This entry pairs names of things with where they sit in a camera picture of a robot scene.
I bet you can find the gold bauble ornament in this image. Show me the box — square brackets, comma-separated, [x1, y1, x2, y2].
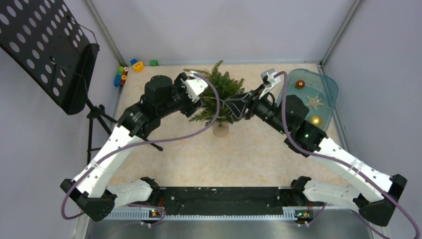
[309, 115, 322, 127]

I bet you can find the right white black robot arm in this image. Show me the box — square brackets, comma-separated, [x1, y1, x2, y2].
[224, 91, 407, 227]

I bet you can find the yellow toy block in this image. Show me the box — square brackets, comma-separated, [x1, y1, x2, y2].
[132, 61, 144, 73]

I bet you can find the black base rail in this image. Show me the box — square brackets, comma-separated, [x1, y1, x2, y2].
[130, 187, 323, 217]

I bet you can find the teal plastic tray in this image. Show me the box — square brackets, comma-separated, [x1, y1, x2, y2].
[287, 69, 338, 131]

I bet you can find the copper bauble ornament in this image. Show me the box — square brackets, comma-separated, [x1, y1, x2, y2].
[295, 80, 306, 90]

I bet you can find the purple cable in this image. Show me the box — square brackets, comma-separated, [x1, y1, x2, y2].
[275, 71, 421, 239]
[60, 73, 221, 228]

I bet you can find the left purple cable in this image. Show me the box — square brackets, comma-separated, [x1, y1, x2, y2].
[60, 73, 221, 228]

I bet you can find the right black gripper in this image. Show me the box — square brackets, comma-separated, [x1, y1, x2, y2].
[224, 83, 289, 135]

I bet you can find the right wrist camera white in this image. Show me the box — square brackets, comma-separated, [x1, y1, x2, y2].
[259, 68, 281, 99]

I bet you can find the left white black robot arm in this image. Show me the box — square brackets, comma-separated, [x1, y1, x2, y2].
[60, 71, 209, 222]

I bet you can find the stacked colourful brick toy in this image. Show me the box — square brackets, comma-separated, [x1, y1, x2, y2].
[114, 66, 129, 87]

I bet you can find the small green christmas tree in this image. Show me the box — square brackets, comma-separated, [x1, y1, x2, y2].
[183, 60, 246, 138]

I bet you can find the black perforated music stand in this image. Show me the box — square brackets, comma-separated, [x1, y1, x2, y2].
[0, 0, 164, 162]

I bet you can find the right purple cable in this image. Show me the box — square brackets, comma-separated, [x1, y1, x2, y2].
[275, 71, 421, 239]

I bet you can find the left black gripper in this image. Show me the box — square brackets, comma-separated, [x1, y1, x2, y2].
[158, 72, 205, 118]

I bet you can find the silver star ornament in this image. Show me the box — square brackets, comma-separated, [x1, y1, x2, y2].
[306, 95, 324, 111]

